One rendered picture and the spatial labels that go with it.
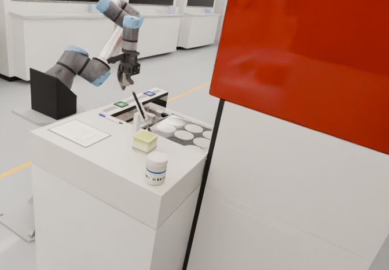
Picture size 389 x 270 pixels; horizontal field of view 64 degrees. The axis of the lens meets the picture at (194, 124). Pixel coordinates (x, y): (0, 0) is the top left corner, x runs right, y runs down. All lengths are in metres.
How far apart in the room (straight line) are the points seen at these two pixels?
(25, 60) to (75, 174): 3.37
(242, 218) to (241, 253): 0.18
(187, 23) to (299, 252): 6.97
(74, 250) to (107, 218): 0.32
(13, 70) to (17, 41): 0.40
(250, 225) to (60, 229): 0.82
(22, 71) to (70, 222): 3.39
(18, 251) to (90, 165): 1.14
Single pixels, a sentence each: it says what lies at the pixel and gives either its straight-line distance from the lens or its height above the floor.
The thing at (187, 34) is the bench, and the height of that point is 0.42.
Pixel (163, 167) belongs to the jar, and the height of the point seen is 1.04.
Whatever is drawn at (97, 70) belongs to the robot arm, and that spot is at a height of 1.07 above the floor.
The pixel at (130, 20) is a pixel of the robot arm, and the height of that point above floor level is 1.40.
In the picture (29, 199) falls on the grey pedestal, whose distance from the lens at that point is 2.53.
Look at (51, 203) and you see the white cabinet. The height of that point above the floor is 0.66.
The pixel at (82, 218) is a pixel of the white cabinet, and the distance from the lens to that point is 1.38.
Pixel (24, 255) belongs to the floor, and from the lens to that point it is 2.22.
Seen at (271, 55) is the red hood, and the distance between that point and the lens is 1.12.
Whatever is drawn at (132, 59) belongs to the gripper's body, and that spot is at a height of 1.22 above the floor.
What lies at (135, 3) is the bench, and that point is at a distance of 6.28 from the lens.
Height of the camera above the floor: 1.61
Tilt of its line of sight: 24 degrees down
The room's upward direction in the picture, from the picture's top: 11 degrees clockwise
